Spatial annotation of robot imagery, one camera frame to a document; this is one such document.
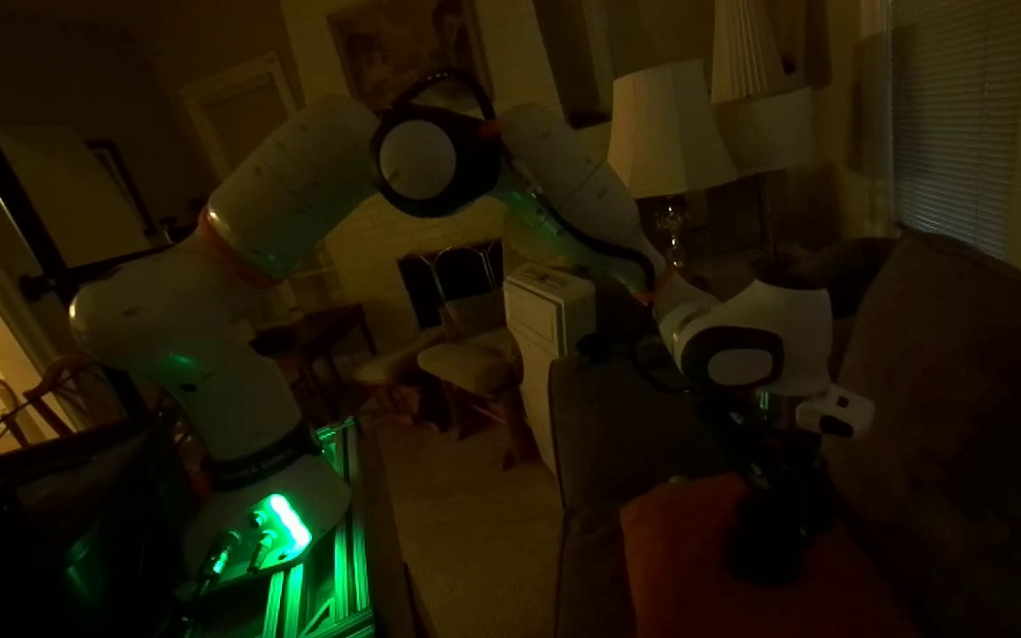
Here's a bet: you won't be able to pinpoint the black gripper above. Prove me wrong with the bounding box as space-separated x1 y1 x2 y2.
723 392 841 550

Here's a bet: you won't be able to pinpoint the window blinds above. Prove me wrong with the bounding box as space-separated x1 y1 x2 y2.
894 0 1021 262

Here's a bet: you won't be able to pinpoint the wide orange strap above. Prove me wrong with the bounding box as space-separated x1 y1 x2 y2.
194 204 271 288

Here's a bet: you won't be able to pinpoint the chair with light cushion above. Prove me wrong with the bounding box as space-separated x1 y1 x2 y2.
348 315 543 475

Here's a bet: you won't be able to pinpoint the framed wall picture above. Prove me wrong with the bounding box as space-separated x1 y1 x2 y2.
327 0 495 115

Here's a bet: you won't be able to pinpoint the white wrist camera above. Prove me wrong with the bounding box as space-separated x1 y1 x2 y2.
790 385 877 440

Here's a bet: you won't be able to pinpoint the dark wooden chair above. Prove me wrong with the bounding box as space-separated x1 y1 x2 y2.
250 296 384 421

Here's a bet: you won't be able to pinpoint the cream panel door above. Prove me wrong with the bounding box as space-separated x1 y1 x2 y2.
184 58 327 215

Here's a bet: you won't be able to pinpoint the black camera stand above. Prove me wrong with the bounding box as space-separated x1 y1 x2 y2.
0 47 200 419

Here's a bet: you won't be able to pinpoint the orange pillow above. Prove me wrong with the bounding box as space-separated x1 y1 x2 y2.
616 472 927 638

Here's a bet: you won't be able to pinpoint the white side cabinet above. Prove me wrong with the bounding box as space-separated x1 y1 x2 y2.
501 262 600 475

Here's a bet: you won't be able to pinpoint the metal robot stand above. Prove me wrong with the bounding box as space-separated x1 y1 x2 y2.
53 411 384 638

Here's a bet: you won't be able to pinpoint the brown sofa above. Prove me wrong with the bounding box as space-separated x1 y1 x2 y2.
544 228 1021 638

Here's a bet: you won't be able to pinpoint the table lamp with white shade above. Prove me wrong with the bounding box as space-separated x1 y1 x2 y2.
602 61 739 275

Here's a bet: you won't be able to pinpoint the black corrugated cable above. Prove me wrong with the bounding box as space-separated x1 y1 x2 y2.
414 66 666 293

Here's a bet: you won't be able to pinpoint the tall narrow pleated lampshade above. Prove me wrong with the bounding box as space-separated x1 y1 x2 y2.
707 0 790 102

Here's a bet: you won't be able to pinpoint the lamp with wide pleated shade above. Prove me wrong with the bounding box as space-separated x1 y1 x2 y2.
714 80 823 278

